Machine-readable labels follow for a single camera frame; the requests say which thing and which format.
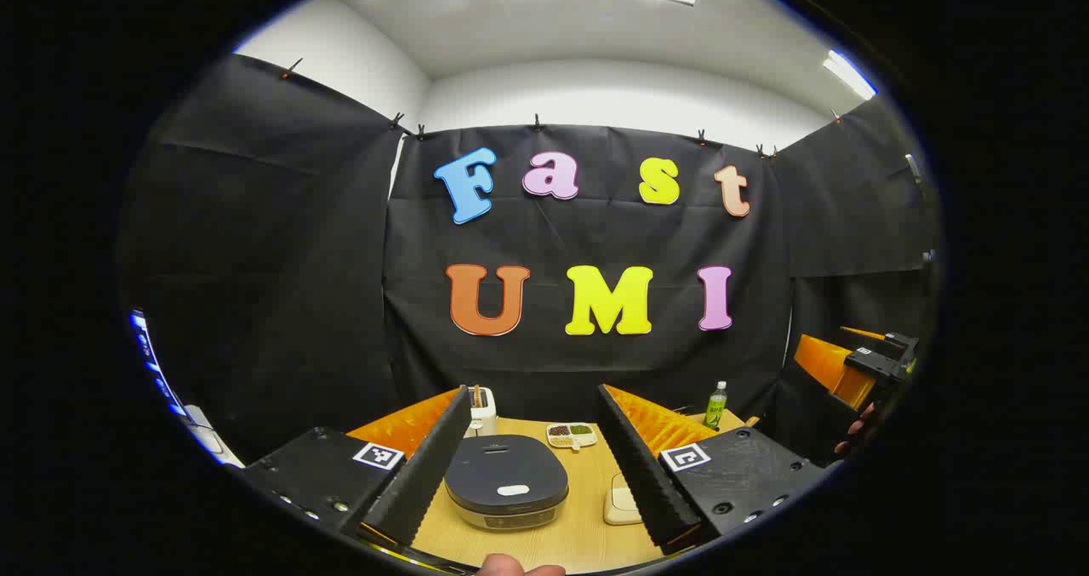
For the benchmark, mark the green tea bottle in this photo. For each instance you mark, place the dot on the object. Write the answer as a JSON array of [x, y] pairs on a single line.
[[715, 407]]

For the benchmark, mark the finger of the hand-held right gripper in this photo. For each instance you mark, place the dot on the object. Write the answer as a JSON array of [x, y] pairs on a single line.
[[863, 334], [829, 367]]

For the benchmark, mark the dark grey rice cooker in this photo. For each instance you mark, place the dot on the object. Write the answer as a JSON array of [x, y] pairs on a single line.
[[506, 474]]

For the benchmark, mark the white divided snack dish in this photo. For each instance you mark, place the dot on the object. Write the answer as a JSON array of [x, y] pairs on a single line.
[[572, 434]]

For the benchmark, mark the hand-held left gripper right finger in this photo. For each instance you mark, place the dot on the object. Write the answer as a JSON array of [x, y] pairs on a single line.
[[642, 474]]

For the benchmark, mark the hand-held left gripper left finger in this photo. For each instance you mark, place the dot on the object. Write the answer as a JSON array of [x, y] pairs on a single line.
[[425, 474]]

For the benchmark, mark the white toaster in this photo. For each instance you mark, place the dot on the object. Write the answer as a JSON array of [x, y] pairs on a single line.
[[485, 419]]

